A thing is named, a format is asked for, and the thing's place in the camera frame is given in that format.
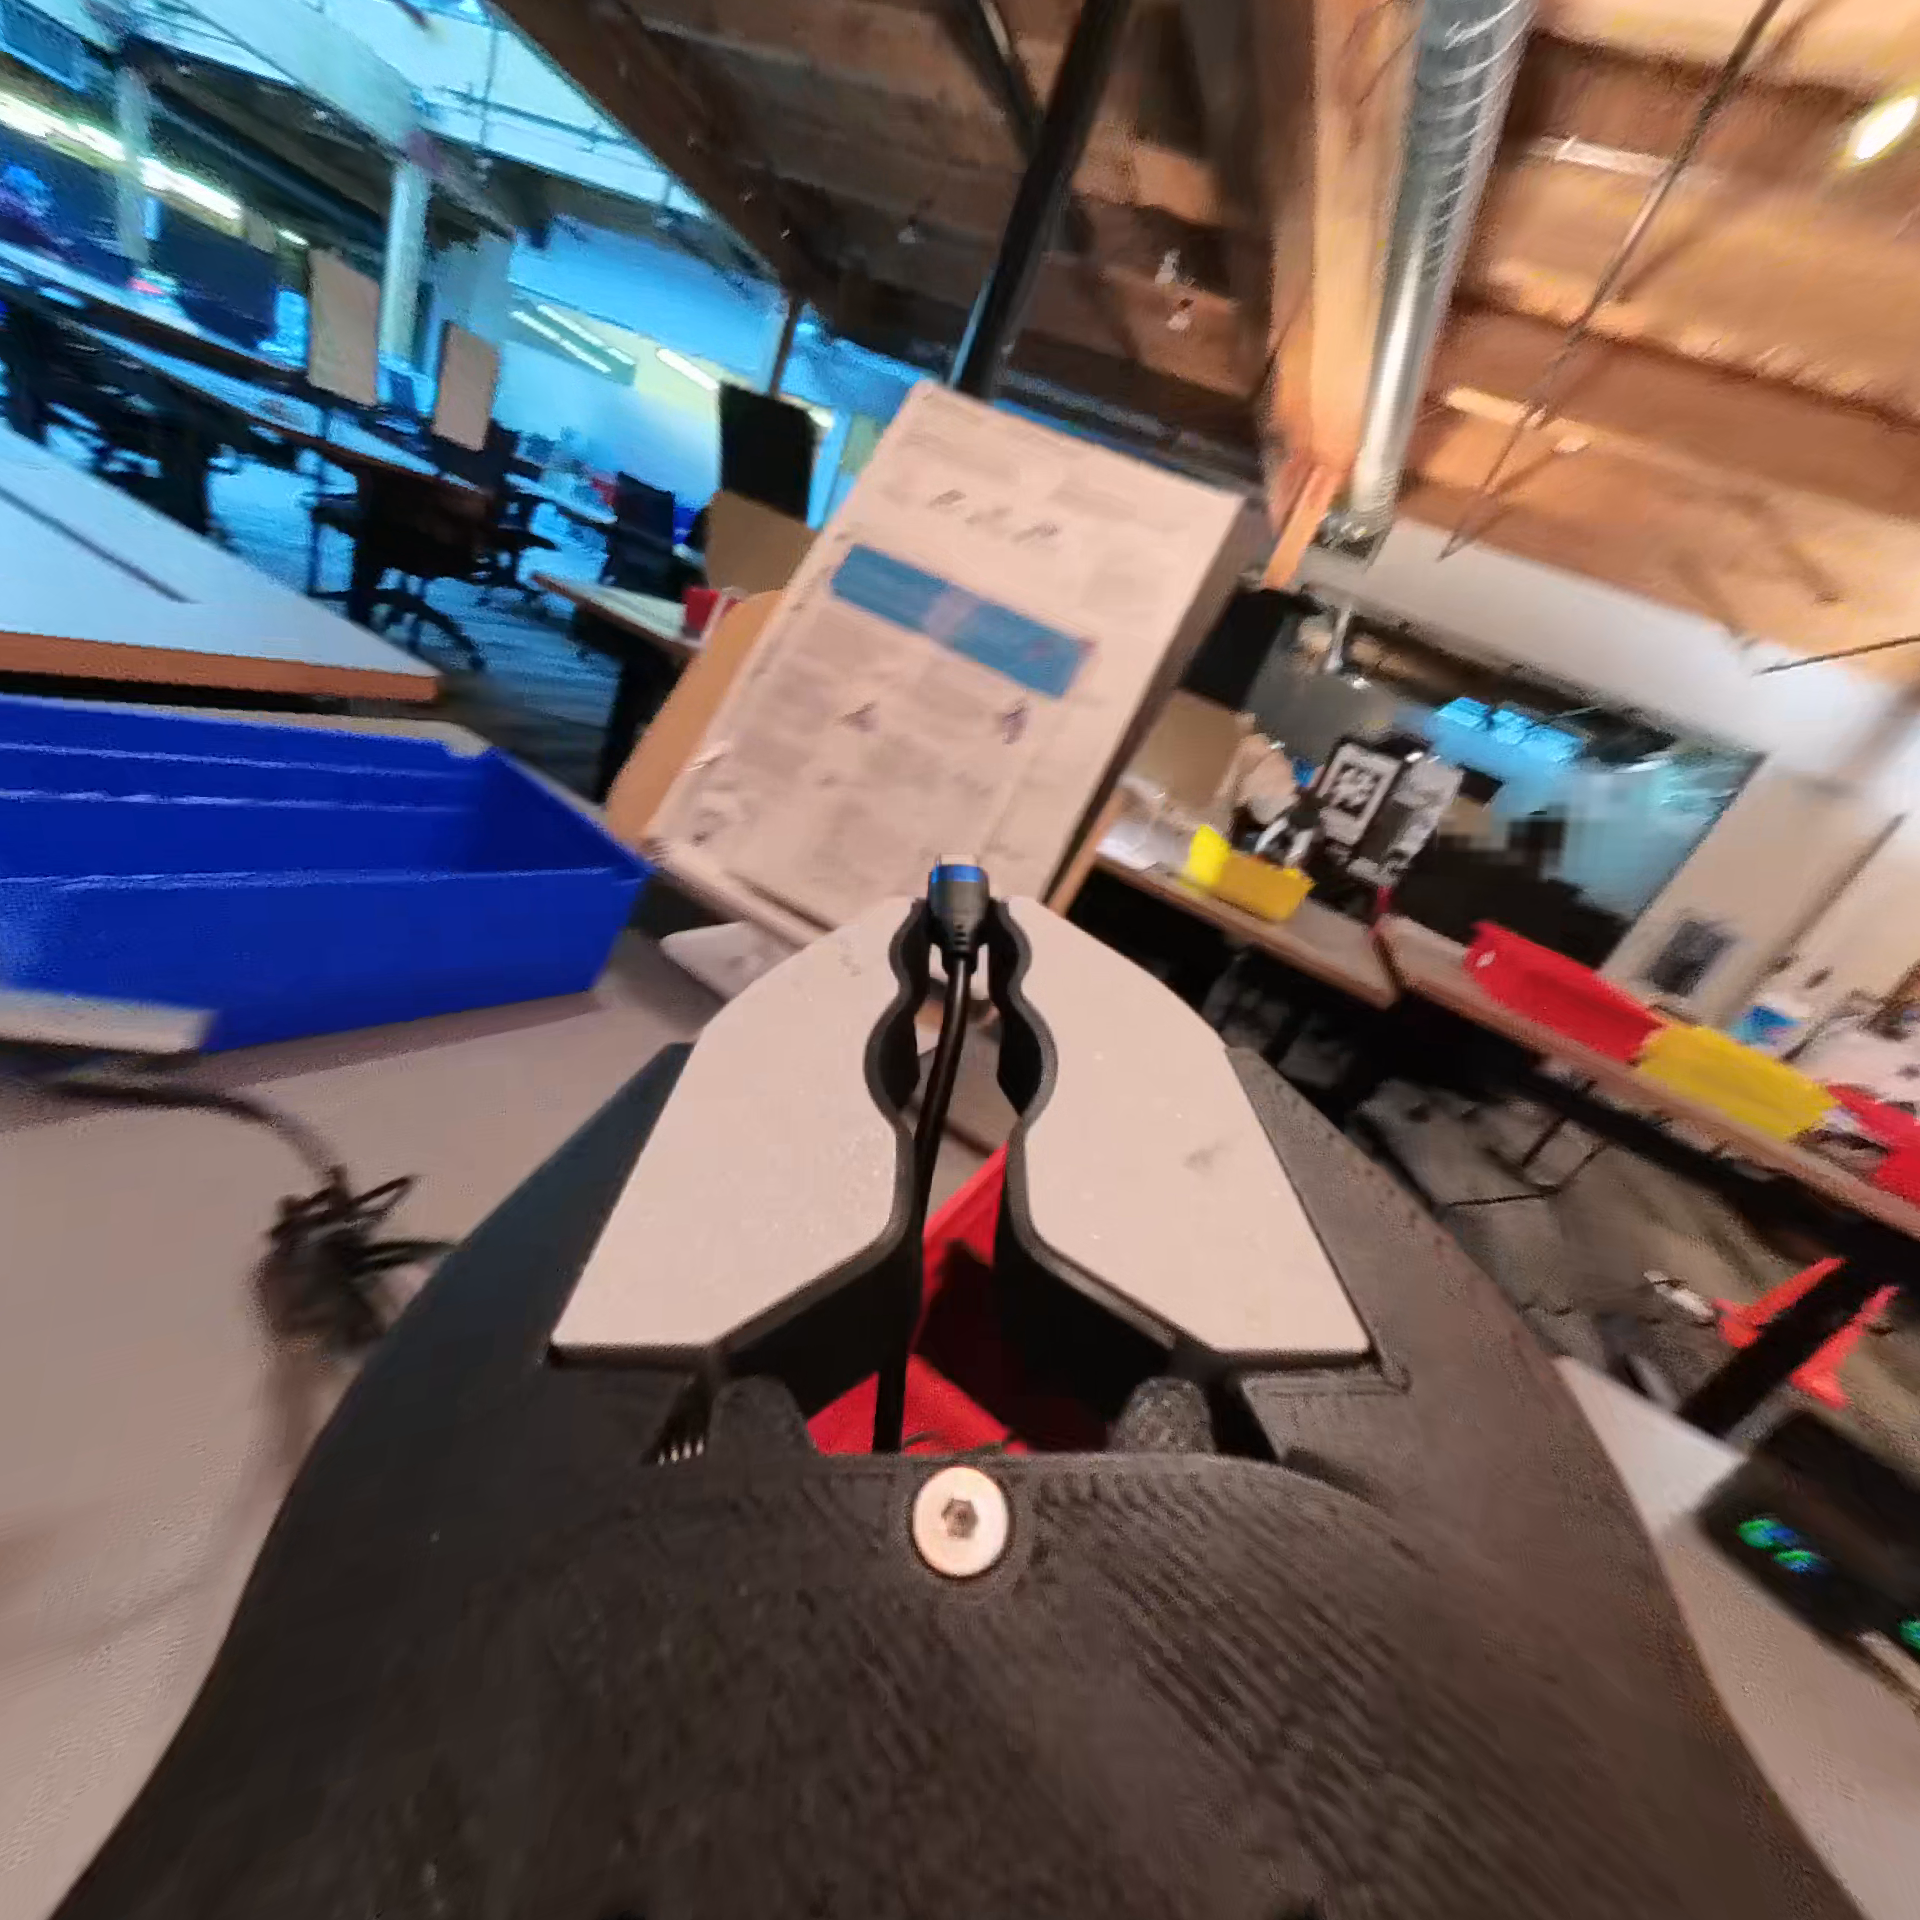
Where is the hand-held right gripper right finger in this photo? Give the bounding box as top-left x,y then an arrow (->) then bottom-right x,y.
996,895 -> 1377,1369

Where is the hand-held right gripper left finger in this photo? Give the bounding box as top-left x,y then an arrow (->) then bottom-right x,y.
552,895 -> 922,1369

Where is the red plastic bin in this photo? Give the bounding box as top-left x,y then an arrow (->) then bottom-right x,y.
1462,919 -> 1664,1062
1826,1078 -> 1920,1203
806,1141 -> 1144,1457

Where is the thin black usb cable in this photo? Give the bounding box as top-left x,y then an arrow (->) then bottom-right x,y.
870,858 -> 994,1453

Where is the black braided cable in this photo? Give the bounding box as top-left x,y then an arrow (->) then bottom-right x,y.
30,1071 -> 460,1343

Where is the grey side desk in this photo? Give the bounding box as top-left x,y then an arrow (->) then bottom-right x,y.
1553,1357 -> 1920,1920

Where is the brown top work table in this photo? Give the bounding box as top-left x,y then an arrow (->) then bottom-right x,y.
1096,849 -> 1403,1007
1371,915 -> 1920,1247

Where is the yellow plastic bin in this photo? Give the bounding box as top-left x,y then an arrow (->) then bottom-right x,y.
1182,823 -> 1316,922
1635,1023 -> 1841,1143

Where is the black white marker poster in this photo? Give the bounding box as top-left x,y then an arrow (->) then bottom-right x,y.
1305,739 -> 1466,879

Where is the tan board document stand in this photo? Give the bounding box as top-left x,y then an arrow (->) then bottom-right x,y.
600,382 -> 1277,1003

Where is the printed instruction sheet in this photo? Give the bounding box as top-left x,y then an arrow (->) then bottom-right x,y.
646,382 -> 1250,934

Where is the blue plastic bin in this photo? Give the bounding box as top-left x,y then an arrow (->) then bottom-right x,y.
0,695 -> 657,1055

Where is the cardboard box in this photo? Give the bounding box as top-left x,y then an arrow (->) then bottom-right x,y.
701,486 -> 818,594

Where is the black monitor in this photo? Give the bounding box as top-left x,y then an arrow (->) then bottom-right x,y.
717,382 -> 826,519

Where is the black charger with green displays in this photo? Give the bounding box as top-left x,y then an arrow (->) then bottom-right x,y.
1699,1411 -> 1920,1683

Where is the wood edged grey table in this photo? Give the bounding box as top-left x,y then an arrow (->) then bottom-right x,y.
0,427 -> 444,706

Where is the row of office desks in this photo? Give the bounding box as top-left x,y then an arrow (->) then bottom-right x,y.
0,239 -> 706,677

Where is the black steel pole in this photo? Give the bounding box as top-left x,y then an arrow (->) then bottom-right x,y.
952,0 -> 1134,399

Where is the red metal frame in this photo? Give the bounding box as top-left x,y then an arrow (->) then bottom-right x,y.
1717,1257 -> 1899,1412

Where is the silver air duct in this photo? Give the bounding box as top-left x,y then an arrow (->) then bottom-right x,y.
1318,0 -> 1539,561

